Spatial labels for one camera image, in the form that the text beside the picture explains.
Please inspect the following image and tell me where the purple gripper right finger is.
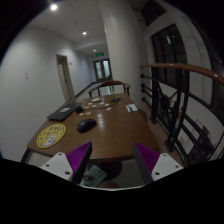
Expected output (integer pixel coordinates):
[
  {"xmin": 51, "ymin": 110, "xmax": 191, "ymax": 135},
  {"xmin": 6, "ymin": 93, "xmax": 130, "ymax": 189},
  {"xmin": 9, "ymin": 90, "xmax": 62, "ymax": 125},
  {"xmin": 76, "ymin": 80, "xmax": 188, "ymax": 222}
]
[{"xmin": 133, "ymin": 142, "xmax": 185, "ymax": 185}]

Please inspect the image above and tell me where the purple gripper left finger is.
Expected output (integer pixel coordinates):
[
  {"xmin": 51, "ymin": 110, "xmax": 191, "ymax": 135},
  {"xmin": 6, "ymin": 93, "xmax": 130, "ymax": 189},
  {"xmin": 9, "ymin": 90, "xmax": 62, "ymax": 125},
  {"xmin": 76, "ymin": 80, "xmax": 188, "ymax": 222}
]
[{"xmin": 40, "ymin": 141, "xmax": 93, "ymax": 185}]

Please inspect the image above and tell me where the black computer mouse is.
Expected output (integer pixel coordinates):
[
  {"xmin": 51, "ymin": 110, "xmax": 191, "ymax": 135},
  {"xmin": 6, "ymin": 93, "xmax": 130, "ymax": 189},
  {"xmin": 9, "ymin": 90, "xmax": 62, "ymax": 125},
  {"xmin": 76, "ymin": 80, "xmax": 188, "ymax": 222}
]
[{"xmin": 77, "ymin": 119, "xmax": 97, "ymax": 133}]

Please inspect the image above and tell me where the yellow round mouse pad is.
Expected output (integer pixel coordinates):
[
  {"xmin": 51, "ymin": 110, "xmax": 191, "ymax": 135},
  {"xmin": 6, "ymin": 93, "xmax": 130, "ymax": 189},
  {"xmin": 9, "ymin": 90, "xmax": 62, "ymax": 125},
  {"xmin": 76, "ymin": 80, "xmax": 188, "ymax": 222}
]
[{"xmin": 36, "ymin": 123, "xmax": 66, "ymax": 149}]

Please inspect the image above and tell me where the green object under table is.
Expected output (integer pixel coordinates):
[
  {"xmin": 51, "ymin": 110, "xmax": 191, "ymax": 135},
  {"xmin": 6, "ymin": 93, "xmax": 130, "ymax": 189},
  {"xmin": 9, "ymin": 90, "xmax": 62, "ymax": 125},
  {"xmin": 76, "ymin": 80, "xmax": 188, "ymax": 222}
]
[{"xmin": 83, "ymin": 165, "xmax": 107, "ymax": 187}]

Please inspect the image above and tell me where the dark closed laptop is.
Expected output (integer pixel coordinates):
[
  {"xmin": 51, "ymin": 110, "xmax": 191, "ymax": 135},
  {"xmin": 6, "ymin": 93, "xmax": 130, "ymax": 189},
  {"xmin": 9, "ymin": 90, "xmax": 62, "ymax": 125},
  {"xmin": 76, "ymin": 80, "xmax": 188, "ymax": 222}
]
[{"xmin": 48, "ymin": 103, "xmax": 81, "ymax": 121}]

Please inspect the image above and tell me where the small black box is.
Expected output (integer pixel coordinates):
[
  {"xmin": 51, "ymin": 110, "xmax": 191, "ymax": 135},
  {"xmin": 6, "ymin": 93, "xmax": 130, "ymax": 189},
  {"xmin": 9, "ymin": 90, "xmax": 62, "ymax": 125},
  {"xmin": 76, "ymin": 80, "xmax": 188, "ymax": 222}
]
[{"xmin": 75, "ymin": 106, "xmax": 84, "ymax": 113}]

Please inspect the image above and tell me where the white notebook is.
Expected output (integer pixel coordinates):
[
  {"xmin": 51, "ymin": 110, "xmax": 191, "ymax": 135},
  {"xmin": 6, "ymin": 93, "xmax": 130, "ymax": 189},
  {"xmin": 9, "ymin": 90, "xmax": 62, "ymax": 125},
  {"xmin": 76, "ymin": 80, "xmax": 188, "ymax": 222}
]
[{"xmin": 126, "ymin": 104, "xmax": 138, "ymax": 112}]

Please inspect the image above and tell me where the wooden chair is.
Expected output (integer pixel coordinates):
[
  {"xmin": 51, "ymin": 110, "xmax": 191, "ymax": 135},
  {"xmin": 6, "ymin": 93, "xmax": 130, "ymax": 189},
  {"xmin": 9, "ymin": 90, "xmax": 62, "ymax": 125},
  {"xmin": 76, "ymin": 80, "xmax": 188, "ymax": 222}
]
[{"xmin": 88, "ymin": 79, "xmax": 131, "ymax": 98}]

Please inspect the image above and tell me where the glass double door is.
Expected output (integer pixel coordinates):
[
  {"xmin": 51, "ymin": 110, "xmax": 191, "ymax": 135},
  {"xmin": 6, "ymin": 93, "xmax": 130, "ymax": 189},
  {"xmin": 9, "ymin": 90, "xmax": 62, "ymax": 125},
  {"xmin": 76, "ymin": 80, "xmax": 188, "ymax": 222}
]
[{"xmin": 93, "ymin": 59, "xmax": 112, "ymax": 82}]

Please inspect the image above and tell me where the beige side door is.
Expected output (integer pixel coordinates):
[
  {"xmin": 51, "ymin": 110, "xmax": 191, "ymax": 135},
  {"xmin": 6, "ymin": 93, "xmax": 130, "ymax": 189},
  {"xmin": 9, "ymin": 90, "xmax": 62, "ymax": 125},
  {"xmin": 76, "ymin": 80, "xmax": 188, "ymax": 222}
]
[{"xmin": 56, "ymin": 54, "xmax": 75, "ymax": 101}]

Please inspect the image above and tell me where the wooden stair handrail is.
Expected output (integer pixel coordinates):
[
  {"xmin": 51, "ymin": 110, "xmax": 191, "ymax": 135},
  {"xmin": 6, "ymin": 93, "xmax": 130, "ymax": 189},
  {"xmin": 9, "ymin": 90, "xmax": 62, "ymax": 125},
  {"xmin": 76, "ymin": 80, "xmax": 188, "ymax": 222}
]
[{"xmin": 140, "ymin": 63, "xmax": 224, "ymax": 87}]

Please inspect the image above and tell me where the green exit sign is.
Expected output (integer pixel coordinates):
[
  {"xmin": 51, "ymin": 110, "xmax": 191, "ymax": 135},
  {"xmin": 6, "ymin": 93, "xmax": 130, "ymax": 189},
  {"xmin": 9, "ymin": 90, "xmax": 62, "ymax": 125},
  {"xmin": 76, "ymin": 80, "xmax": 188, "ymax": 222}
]
[{"xmin": 96, "ymin": 52, "xmax": 104, "ymax": 56}]

